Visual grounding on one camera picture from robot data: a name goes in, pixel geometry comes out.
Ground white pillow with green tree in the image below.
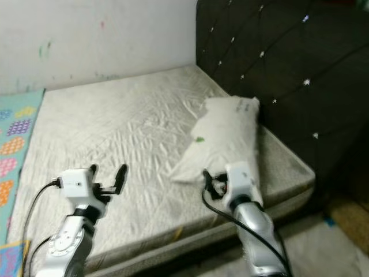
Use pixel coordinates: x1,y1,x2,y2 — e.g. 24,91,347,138
170,95,260,184

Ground grey quilted mattress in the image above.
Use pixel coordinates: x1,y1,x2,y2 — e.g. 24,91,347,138
9,65,318,276

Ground teal blanket with coloured shapes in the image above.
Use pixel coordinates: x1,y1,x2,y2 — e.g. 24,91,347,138
0,88,46,246

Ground yellow edged colourful book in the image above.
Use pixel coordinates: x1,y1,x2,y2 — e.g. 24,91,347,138
0,239,31,277

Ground brown floor mat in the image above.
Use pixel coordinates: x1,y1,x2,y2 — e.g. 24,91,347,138
326,196,369,243

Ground black tufted headboard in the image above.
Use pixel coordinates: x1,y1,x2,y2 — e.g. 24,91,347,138
196,0,369,203

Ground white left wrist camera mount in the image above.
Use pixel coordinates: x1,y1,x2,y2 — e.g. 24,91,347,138
61,169,106,209

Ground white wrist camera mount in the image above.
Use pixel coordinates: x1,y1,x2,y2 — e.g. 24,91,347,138
225,161,258,203
61,169,106,209

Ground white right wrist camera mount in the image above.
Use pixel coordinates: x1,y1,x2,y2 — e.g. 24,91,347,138
225,161,258,203

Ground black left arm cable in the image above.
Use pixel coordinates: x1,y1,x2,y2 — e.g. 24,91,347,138
21,180,64,277

